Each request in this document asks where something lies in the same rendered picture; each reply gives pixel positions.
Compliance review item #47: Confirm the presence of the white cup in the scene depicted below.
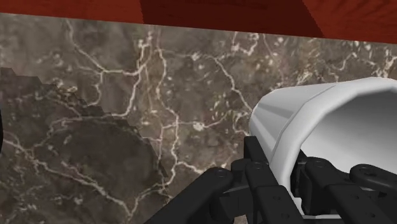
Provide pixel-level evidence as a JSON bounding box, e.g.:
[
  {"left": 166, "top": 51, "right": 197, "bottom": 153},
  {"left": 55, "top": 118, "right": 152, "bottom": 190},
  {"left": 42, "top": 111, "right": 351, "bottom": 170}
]
[{"left": 249, "top": 76, "right": 397, "bottom": 220}]

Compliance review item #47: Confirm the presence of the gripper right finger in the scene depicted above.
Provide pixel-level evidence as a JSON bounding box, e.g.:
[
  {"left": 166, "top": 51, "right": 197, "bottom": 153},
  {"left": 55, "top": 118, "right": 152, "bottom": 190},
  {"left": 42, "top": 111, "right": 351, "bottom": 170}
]
[{"left": 291, "top": 150, "right": 397, "bottom": 224}]

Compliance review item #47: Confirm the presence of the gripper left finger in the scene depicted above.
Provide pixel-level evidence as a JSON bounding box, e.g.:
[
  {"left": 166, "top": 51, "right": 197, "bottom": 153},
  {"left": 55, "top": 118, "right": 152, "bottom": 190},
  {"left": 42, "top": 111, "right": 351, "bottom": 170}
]
[{"left": 144, "top": 136, "right": 305, "bottom": 224}]

